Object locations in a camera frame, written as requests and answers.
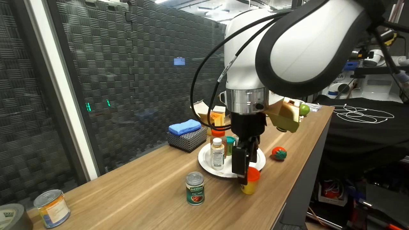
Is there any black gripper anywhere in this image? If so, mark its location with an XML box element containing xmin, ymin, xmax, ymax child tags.
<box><xmin>230</xmin><ymin>112</ymin><xmax>267</xmax><ymax>185</ymax></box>

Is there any yellow container with orange lid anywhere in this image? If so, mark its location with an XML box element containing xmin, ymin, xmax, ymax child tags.
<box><xmin>239</xmin><ymin>166</ymin><xmax>262</xmax><ymax>196</ymax></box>

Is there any pill bottle with green label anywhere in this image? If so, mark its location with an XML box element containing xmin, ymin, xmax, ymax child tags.
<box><xmin>210</xmin><ymin>136</ymin><xmax>226</xmax><ymax>171</ymax></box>

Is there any spice bottle with orange lid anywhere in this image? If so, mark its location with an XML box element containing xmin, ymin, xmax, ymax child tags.
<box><xmin>211</xmin><ymin>127</ymin><xmax>226</xmax><ymax>140</ymax></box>

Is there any green tin can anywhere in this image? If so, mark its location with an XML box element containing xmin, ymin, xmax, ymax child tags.
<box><xmin>184</xmin><ymin>171</ymin><xmax>206</xmax><ymax>205</ymax></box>

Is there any white paper plate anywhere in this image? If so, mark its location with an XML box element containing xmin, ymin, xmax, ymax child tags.
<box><xmin>197</xmin><ymin>140</ymin><xmax>267</xmax><ymax>180</ymax></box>

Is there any open yellow cardboard box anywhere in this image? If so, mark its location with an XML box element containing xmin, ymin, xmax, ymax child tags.
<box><xmin>193</xmin><ymin>99</ymin><xmax>234</xmax><ymax>128</ymax></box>

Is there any grey patterned block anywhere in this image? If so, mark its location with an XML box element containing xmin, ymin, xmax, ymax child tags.
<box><xmin>166</xmin><ymin>126</ymin><xmax>209</xmax><ymax>153</ymax></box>

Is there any blue folded cloth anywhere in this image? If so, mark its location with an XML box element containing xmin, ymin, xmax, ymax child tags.
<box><xmin>168</xmin><ymin>117</ymin><xmax>202</xmax><ymax>136</ymax></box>

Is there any black cloth covered table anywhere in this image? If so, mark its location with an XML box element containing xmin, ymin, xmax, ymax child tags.
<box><xmin>313</xmin><ymin>93</ymin><xmax>409</xmax><ymax>176</ymax></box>

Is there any glass jar with orange label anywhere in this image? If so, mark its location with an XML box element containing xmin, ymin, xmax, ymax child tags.
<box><xmin>32</xmin><ymin>187</ymin><xmax>73</xmax><ymax>230</ymax></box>

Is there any grey round tin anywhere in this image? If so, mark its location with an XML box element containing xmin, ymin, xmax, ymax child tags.
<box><xmin>0</xmin><ymin>203</ymin><xmax>35</xmax><ymax>230</ymax></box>

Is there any black camera cable loop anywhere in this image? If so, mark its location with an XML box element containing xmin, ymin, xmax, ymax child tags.
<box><xmin>189</xmin><ymin>10</ymin><xmax>292</xmax><ymax>131</ymax></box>

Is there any white cable loop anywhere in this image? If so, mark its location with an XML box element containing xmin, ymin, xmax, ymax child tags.
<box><xmin>334</xmin><ymin>103</ymin><xmax>396</xmax><ymax>125</ymax></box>

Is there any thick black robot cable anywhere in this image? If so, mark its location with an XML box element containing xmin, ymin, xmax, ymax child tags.
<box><xmin>368</xmin><ymin>16</ymin><xmax>409</xmax><ymax>103</ymax></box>

